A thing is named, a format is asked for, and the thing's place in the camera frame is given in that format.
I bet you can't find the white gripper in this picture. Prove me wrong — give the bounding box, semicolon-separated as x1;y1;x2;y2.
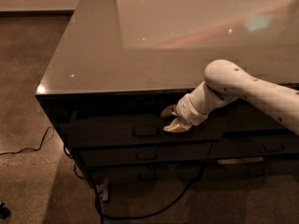
161;94;207;133

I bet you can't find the drawer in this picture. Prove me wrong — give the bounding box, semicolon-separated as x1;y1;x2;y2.
92;162;203;184
79;142;212;167
59;114;225;148
208;134;299;159
221;102;289;132

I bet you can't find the grey power strip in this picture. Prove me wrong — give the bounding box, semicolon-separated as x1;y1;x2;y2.
102;180;110;203

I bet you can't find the dark glossy drawer cabinet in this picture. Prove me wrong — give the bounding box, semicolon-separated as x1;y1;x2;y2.
36;0;298;183

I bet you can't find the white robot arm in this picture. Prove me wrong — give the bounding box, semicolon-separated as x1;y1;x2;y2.
161;60;299;134

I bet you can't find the thick black power cable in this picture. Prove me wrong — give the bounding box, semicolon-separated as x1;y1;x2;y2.
64;145;206;224

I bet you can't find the small black floor object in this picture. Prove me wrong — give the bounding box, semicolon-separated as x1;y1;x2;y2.
0;203;10;219

